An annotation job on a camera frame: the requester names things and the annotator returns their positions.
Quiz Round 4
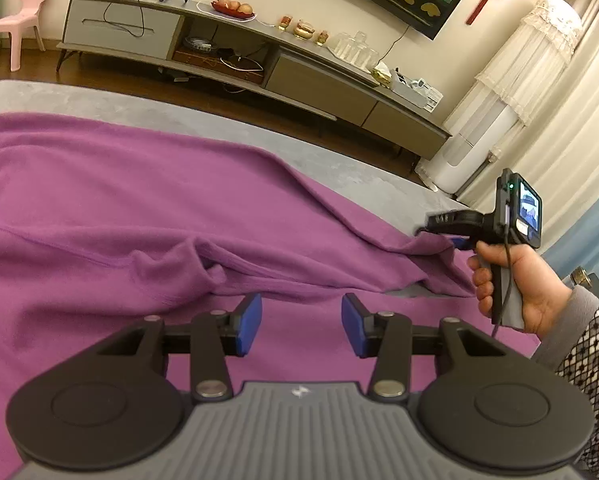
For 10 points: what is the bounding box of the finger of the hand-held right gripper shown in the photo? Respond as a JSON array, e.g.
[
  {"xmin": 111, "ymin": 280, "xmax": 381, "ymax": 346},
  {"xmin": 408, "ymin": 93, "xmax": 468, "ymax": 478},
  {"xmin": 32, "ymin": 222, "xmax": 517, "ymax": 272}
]
[{"xmin": 416, "ymin": 210, "xmax": 484, "ymax": 251}]

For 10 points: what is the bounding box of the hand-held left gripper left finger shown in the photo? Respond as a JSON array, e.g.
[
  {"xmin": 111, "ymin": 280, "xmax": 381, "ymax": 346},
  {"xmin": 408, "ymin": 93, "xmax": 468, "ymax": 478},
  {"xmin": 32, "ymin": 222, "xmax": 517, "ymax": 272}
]
[{"xmin": 95, "ymin": 293, "xmax": 263, "ymax": 402}]

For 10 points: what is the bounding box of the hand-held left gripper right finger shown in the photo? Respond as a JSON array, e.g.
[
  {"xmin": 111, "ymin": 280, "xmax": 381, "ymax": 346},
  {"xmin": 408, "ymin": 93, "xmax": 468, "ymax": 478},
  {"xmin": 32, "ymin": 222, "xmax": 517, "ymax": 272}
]
[{"xmin": 342, "ymin": 293, "xmax": 511, "ymax": 401}]

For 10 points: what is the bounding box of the purple garment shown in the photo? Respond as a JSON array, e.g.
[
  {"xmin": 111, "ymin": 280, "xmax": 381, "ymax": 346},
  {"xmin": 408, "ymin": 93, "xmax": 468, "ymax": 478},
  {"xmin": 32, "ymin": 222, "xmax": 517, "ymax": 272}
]
[{"xmin": 0, "ymin": 113, "xmax": 543, "ymax": 480}]

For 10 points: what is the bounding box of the person's right forearm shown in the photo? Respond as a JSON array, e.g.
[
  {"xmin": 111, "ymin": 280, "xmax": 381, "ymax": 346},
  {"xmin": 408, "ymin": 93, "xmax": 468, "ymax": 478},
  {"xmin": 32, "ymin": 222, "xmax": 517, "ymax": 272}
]
[{"xmin": 528, "ymin": 285, "xmax": 599, "ymax": 480}]

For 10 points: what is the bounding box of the person's right hand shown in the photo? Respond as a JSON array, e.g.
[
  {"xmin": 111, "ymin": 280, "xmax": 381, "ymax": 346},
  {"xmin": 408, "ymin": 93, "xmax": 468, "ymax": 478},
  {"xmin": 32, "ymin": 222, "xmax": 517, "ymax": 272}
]
[{"xmin": 467, "ymin": 241, "xmax": 576, "ymax": 337}]

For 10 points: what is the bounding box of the blue curtain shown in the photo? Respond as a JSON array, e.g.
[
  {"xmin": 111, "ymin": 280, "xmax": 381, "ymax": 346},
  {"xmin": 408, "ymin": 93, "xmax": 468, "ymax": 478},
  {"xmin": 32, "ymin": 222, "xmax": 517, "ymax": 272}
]
[{"xmin": 544, "ymin": 175, "xmax": 599, "ymax": 291}]

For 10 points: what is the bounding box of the cream curtain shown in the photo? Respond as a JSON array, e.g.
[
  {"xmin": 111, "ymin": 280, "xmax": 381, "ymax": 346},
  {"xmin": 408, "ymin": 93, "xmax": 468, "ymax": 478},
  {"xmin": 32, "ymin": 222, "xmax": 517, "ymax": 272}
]
[{"xmin": 457, "ymin": 0, "xmax": 599, "ymax": 266}]

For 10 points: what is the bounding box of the white standing air conditioner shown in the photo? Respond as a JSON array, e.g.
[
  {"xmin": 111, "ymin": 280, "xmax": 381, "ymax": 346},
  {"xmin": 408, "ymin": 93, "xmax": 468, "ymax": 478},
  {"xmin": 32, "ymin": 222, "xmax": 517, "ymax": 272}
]
[{"xmin": 415, "ymin": 0, "xmax": 583, "ymax": 195}]

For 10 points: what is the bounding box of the white storage box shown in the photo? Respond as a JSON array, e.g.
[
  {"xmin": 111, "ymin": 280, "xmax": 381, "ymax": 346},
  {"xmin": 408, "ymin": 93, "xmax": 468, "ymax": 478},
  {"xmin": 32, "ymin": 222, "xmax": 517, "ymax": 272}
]
[{"xmin": 390, "ymin": 72, "xmax": 444, "ymax": 112}]

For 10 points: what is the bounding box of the gold tissue box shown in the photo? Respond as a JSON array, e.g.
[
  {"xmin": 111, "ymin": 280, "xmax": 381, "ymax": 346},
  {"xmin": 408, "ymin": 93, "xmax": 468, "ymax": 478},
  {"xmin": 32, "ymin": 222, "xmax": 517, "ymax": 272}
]
[{"xmin": 371, "ymin": 62, "xmax": 397, "ymax": 88}]

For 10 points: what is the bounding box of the glass cup set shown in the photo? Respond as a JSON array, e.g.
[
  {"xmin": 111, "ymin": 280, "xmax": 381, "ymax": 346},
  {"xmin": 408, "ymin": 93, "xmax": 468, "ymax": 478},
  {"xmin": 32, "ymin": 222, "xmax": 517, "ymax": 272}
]
[{"xmin": 327, "ymin": 31, "xmax": 381, "ymax": 72}]

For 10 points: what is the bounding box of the grey low media cabinet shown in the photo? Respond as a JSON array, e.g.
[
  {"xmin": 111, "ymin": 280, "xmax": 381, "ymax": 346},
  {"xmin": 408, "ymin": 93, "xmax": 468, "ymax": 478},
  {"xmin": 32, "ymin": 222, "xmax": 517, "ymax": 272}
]
[{"xmin": 56, "ymin": 0, "xmax": 453, "ymax": 171}]

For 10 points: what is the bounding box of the red fruit plate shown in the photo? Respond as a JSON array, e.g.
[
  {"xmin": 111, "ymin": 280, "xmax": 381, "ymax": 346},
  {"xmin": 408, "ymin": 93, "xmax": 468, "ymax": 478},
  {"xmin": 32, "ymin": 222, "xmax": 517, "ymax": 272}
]
[{"xmin": 210, "ymin": 0, "xmax": 256, "ymax": 22}]

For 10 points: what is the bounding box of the pink plastic chair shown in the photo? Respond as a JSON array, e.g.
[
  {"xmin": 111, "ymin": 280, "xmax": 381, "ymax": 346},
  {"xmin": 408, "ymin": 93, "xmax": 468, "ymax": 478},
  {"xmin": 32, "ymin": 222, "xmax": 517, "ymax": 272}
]
[{"xmin": 0, "ymin": 0, "xmax": 54, "ymax": 72}]

